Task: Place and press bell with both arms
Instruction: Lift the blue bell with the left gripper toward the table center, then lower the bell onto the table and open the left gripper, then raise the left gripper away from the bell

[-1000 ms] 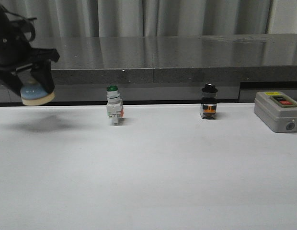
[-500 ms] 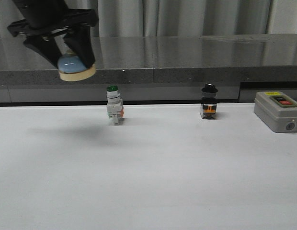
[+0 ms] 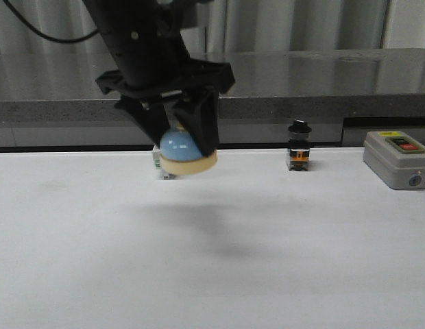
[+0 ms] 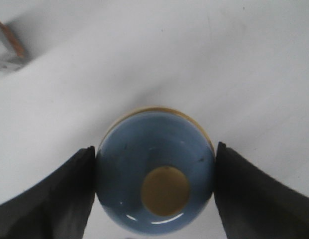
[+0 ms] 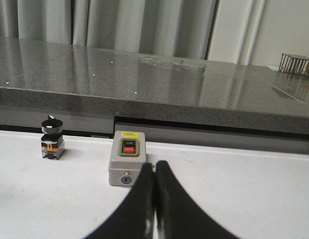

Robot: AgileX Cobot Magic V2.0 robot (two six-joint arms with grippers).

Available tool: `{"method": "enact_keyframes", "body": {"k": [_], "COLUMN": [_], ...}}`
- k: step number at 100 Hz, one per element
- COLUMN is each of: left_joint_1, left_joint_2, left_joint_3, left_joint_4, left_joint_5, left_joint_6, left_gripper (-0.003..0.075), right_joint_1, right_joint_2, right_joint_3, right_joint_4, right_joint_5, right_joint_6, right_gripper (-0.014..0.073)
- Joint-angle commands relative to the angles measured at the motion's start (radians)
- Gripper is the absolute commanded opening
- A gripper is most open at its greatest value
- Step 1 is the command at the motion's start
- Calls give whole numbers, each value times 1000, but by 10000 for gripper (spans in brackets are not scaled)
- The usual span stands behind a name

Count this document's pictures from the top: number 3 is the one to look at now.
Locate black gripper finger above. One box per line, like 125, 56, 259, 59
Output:
172, 86, 219, 156
114, 96, 169, 147

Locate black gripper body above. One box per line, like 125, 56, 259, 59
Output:
95, 13, 235, 99

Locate blue and cream desk bell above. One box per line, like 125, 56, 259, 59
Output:
160, 128, 218, 175

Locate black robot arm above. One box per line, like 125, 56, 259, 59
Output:
84, 1, 235, 156

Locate grey curtain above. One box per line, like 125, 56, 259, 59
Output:
0, 1, 425, 55

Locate grey stone counter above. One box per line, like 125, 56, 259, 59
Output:
0, 49, 425, 149

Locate green push button switch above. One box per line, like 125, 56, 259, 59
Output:
151, 145, 175, 181

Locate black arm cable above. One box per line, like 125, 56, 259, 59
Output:
1, 0, 99, 44

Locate black selector knob switch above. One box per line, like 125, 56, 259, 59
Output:
287, 119, 312, 171

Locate grey power switch box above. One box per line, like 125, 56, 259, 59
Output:
363, 131, 425, 190

